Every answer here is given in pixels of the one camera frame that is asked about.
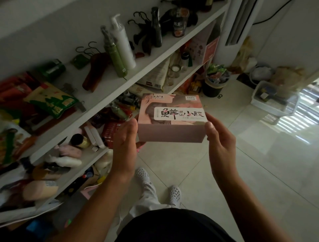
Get black cable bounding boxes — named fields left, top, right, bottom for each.
left=252, top=0, right=294, bottom=26

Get clear glass jar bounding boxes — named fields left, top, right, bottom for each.
left=166, top=64, right=183, bottom=86

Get white basin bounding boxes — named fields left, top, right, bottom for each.
left=249, top=63, right=275, bottom=86

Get person's white trousers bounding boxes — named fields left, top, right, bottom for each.
left=119, top=182, right=180, bottom=226

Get person's right hand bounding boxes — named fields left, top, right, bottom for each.
left=204, top=112, right=238, bottom=184

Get small green pouch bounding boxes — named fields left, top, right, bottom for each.
left=71, top=54, right=90, bottom=70

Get person's right white shoe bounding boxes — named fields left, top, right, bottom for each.
left=169, top=185, right=182, bottom=208

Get black trash bin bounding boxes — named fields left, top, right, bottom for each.
left=202, top=63, right=231, bottom=98

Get red snack packet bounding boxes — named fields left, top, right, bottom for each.
left=102, top=121, right=125, bottom=148

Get person's right forearm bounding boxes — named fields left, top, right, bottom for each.
left=214, top=173, right=296, bottom=242

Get person's left hand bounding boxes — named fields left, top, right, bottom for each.
left=110, top=118, right=139, bottom=175

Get green tin can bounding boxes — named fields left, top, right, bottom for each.
left=37, top=59, right=67, bottom=81

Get pink wrapped sausage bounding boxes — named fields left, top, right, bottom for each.
left=23, top=180, right=59, bottom=201

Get colourful printed food bag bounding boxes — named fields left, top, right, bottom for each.
left=0, top=120, right=38, bottom=170

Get pink and orange carton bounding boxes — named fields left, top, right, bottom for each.
left=184, top=24, right=221, bottom=66

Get yellowish plastic bag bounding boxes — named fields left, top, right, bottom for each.
left=229, top=36, right=258, bottom=74

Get person's black shirt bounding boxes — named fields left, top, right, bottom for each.
left=115, top=208, right=237, bottom=242

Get dark glass bottle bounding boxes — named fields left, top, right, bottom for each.
left=151, top=7, right=163, bottom=48

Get person's left forearm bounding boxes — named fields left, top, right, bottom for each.
left=53, top=172, right=136, bottom=242

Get white squeeze bottle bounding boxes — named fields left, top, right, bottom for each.
left=47, top=155, right=83, bottom=168

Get pink printed cardboard box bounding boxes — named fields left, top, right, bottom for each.
left=138, top=93, right=209, bottom=143

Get pile of red packets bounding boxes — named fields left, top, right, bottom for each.
left=0, top=72, right=48, bottom=105

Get clear plastic storage box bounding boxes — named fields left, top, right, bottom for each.
left=250, top=80, right=300, bottom=118

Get brown wooden hanger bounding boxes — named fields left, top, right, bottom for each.
left=75, top=41, right=110, bottom=92

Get person's left white shoe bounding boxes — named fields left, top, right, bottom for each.
left=135, top=167, right=152, bottom=185

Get white standing air conditioner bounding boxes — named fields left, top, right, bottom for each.
left=225, top=0, right=265, bottom=47

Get green spray bottle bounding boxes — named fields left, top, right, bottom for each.
left=100, top=25, right=128, bottom=78

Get black jar with red label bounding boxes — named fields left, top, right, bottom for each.
left=172, top=7, right=189, bottom=38

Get white shelf unit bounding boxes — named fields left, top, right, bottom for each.
left=0, top=0, right=231, bottom=225

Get green and yellow snack bag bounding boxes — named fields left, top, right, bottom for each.
left=23, top=82, right=80, bottom=119

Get white pump bottle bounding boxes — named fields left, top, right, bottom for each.
left=110, top=14, right=137, bottom=71

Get bunch of black hangers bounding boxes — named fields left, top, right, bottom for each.
left=128, top=11, right=153, bottom=54

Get brown paper bag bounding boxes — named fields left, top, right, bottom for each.
left=270, top=66, right=306, bottom=87

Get person's white shoe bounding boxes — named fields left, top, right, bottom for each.
left=135, top=167, right=152, bottom=185
left=169, top=185, right=182, bottom=208

